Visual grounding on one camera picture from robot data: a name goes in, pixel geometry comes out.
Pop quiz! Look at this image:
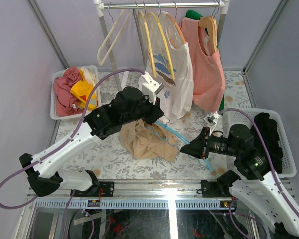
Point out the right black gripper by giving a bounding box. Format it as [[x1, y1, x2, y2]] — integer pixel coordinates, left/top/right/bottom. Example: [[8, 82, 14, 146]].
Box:
[[180, 126, 240, 159]]

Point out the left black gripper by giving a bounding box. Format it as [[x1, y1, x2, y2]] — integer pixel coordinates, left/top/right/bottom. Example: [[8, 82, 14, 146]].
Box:
[[122, 92, 165, 126]]

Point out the blue hanger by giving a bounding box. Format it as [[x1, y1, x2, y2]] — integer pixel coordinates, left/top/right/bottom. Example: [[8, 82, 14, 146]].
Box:
[[144, 117, 214, 172]]

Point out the beige t shirt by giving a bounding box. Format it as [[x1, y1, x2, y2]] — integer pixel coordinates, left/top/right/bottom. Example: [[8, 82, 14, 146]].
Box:
[[119, 120, 178, 163]]

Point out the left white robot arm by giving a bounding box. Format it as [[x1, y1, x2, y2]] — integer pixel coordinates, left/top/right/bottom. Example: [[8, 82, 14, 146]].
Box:
[[19, 83, 164, 197]]

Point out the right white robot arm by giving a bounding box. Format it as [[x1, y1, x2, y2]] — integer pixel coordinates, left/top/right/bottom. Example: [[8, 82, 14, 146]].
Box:
[[180, 124, 299, 239]]

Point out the white printed t shirt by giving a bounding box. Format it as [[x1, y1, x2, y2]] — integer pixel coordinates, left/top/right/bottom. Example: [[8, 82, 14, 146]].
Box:
[[145, 11, 194, 123]]

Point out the yellow hanger right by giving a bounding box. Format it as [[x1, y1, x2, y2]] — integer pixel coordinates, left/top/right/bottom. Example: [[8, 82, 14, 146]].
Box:
[[146, 11, 175, 82]]

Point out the yellow hanger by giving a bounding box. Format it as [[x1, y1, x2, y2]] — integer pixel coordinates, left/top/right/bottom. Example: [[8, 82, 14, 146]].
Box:
[[138, 2, 157, 78], [146, 11, 175, 82]]

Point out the grey hanger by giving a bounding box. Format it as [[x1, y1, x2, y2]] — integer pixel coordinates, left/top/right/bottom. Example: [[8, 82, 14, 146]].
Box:
[[133, 9, 147, 66]]

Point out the yellow hanger left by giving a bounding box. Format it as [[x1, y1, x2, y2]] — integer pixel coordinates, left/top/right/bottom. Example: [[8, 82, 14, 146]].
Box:
[[138, 2, 157, 78]]

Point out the cream plastic hanger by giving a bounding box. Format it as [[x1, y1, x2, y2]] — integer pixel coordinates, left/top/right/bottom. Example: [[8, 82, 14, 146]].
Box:
[[97, 9, 130, 66]]

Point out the orange hanger under white shirt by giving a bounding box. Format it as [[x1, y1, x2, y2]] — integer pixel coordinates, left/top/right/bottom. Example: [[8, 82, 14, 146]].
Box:
[[166, 13, 186, 44]]

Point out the wooden hanger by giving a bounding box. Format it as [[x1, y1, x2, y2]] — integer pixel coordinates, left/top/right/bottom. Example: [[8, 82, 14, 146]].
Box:
[[198, 15, 218, 53]]

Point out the cream garment in basket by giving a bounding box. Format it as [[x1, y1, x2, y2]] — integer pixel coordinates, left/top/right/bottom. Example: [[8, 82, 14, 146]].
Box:
[[79, 67, 97, 87]]

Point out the yellow garment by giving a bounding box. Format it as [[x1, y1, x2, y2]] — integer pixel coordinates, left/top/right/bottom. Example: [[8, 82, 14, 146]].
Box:
[[70, 80, 93, 109]]

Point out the right white basket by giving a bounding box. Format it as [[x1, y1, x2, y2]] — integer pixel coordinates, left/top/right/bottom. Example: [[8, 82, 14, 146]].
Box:
[[227, 108, 297, 178]]

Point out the white basket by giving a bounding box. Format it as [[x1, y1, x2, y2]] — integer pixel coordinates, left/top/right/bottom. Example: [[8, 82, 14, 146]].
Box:
[[50, 65, 98, 121], [227, 108, 297, 178]]

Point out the dusty pink garment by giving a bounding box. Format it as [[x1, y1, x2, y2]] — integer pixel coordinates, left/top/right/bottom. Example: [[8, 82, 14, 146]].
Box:
[[53, 67, 83, 117]]

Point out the pink tank top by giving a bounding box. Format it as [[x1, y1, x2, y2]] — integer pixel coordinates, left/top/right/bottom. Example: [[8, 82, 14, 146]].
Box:
[[180, 17, 226, 113]]

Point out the black garment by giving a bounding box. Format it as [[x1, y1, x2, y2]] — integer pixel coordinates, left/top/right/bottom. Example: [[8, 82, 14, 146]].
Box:
[[254, 112, 283, 174]]

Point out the left white basket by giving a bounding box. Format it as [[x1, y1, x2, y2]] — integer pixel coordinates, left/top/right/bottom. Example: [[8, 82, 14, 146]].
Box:
[[50, 65, 98, 121]]

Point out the white clothes rack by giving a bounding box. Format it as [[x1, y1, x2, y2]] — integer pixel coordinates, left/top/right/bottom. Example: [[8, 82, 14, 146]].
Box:
[[93, 0, 230, 93]]

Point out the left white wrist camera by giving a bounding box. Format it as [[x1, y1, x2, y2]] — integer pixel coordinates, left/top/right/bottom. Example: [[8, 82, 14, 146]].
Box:
[[139, 72, 164, 105]]

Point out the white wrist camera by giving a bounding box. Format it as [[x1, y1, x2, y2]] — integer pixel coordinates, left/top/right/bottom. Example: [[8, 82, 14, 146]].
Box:
[[203, 112, 221, 136], [139, 72, 164, 105]]

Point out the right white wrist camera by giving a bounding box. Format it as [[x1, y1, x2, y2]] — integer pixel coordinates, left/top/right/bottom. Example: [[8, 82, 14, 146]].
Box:
[[203, 112, 221, 136]]

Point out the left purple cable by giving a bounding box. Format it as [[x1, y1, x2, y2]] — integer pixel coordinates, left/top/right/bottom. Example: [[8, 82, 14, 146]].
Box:
[[0, 68, 147, 209]]

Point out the purple cable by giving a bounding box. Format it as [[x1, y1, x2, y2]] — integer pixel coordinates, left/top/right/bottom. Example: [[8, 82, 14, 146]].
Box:
[[218, 107, 299, 225], [0, 68, 147, 209]]

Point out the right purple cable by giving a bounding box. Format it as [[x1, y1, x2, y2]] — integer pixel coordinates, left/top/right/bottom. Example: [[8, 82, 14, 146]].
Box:
[[218, 107, 299, 225]]

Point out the metal rail base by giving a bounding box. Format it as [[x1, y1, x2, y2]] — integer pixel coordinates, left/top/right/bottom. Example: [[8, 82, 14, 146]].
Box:
[[33, 180, 232, 210]]

